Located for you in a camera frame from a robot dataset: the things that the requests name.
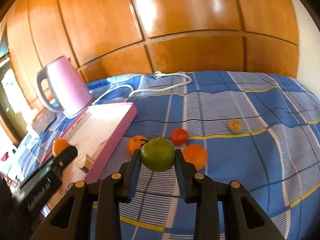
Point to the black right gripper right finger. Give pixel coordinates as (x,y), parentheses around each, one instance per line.
(198,188)

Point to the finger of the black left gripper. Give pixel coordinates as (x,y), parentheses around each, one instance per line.
(35,191)

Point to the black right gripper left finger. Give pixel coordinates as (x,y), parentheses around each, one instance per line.
(119,187)

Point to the orange tangerine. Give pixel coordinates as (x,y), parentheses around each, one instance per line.
(135,143)
(59,145)
(195,154)

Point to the green lime fruit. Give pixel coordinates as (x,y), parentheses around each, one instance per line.
(158,154)

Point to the red tomato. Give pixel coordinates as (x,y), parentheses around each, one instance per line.
(179,136)

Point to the small yellowish fruit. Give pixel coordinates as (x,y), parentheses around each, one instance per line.
(235,126)

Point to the glittery purple box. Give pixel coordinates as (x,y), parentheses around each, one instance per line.
(42,120)

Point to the pink rimmed white tray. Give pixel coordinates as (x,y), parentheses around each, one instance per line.
(97,131)

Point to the wooden framed doorway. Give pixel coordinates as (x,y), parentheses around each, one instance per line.
(14,107)

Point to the blue plaid bedsheet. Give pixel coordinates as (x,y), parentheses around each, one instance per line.
(266,177)

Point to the pink electric kettle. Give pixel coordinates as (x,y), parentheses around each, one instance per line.
(65,85)

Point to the wooden wardrobe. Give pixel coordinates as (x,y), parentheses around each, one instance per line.
(105,38)

